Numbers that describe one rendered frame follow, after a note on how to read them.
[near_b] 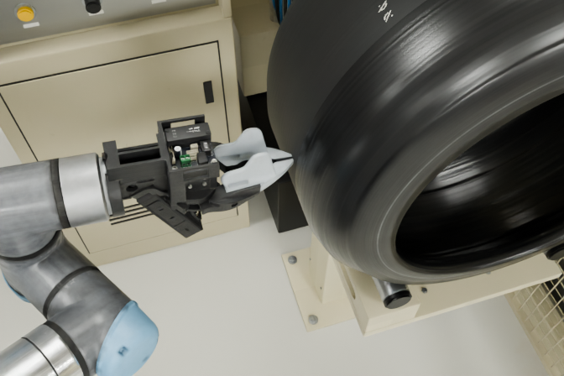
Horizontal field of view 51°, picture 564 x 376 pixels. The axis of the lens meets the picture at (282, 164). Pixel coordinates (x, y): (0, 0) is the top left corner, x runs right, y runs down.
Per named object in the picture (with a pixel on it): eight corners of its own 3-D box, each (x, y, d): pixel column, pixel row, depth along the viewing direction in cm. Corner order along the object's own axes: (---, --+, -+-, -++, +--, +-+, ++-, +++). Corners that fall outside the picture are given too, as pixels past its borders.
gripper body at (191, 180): (227, 164, 61) (106, 186, 58) (224, 210, 68) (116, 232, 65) (210, 110, 65) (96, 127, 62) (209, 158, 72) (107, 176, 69)
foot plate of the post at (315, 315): (281, 256, 194) (281, 253, 193) (357, 235, 199) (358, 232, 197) (306, 332, 179) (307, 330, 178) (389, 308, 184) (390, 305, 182)
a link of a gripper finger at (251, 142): (297, 133, 67) (216, 147, 65) (291, 164, 72) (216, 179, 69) (289, 112, 69) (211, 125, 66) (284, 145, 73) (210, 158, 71)
